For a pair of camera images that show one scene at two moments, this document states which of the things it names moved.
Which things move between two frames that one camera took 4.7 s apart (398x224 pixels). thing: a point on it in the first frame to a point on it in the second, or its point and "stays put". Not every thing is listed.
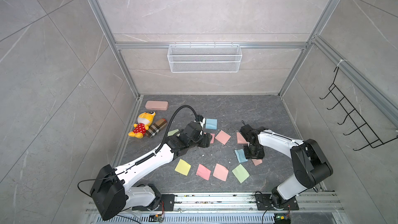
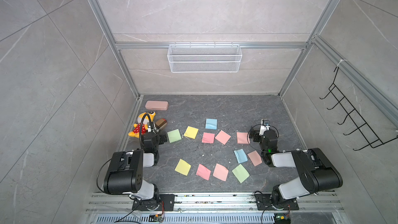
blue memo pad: [211, 123] stays put
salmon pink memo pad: [240, 140] stays put
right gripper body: [254, 152] to [263, 148]
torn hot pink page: [203, 171] stays put
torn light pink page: [256, 162] stays put
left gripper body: [202, 141] to [157, 140]
